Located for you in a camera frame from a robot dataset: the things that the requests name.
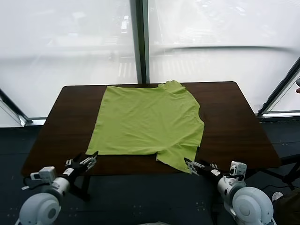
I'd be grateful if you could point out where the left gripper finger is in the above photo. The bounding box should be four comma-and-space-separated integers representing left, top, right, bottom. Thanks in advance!
65, 153, 85, 166
79, 151, 99, 168

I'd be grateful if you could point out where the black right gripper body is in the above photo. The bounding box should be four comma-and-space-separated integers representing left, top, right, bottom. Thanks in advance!
196, 163, 223, 182

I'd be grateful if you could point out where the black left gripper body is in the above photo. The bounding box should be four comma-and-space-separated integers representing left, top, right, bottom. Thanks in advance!
61, 157, 93, 186

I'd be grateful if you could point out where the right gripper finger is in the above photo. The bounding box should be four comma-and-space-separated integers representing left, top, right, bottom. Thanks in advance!
198, 160, 220, 169
184, 157, 200, 175

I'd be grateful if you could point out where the lime green t-shirt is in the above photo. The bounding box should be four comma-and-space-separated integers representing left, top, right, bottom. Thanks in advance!
85, 80, 207, 174

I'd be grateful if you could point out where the black metal table leg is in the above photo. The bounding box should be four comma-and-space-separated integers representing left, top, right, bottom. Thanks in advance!
69, 175, 91, 202
246, 154, 300, 191

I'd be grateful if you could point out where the grey robot torso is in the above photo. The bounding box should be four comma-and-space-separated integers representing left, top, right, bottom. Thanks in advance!
143, 220, 170, 225

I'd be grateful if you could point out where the white sneaker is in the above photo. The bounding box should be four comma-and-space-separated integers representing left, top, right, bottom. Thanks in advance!
271, 191, 284, 202

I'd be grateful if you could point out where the dark trouser leg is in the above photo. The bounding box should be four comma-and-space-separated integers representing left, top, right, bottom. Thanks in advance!
273, 187, 300, 225

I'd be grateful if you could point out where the grey vertical window mullion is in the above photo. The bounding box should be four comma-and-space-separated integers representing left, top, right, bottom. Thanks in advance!
129, 0, 150, 84

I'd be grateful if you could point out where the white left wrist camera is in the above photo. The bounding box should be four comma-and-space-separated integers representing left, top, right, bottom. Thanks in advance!
30, 166, 57, 182

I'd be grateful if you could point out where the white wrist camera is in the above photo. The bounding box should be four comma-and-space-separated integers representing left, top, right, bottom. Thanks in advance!
229, 160, 248, 181
30, 166, 57, 182

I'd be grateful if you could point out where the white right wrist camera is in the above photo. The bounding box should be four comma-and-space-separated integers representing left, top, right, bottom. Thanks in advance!
229, 160, 248, 181

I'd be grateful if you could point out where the left camera cable with tag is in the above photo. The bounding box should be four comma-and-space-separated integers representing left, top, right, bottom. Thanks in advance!
22, 177, 33, 191

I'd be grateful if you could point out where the slanted dark window frame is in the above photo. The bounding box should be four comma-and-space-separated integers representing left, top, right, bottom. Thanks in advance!
0, 88, 46, 128
256, 56, 300, 118

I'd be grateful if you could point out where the curved dark rail behind glass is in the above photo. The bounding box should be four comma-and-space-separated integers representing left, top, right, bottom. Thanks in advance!
150, 45, 300, 57

